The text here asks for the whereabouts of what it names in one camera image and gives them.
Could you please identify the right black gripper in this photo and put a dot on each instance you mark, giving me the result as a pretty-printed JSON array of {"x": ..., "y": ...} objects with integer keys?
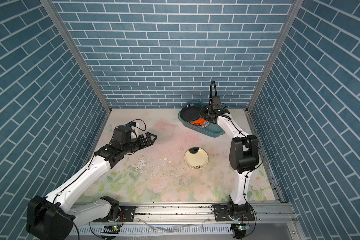
[{"x": 203, "y": 112}]

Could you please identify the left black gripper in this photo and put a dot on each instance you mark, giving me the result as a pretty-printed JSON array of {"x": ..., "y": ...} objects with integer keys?
[{"x": 143, "y": 141}]

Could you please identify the orange round plate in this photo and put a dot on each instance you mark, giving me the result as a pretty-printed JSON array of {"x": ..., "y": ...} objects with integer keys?
[{"x": 199, "y": 120}]

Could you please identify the black round plate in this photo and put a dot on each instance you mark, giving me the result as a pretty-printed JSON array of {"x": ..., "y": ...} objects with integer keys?
[{"x": 190, "y": 113}]

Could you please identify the green rim HAO SHI plate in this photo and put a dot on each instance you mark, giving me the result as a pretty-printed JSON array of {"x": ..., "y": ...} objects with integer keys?
[{"x": 202, "y": 124}]

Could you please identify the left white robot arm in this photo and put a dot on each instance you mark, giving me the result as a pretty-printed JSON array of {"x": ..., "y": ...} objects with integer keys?
[{"x": 53, "y": 216}]

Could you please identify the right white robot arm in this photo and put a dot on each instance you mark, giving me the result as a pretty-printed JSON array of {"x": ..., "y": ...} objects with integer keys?
[{"x": 243, "y": 156}]

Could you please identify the translucent teal plastic bin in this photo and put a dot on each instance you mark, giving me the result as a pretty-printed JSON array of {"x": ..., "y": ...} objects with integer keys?
[{"x": 212, "y": 130}]

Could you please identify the cream plate black flower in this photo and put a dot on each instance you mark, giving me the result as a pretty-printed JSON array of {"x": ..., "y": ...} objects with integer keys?
[{"x": 196, "y": 158}]

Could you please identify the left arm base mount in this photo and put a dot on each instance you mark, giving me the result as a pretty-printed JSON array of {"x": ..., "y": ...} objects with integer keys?
[{"x": 120, "y": 214}]

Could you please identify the aluminium front rail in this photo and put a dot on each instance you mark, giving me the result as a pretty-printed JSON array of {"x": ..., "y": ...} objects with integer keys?
[{"x": 167, "y": 219}]

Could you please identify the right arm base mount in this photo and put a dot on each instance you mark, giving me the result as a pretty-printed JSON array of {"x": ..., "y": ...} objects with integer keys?
[{"x": 224, "y": 213}]

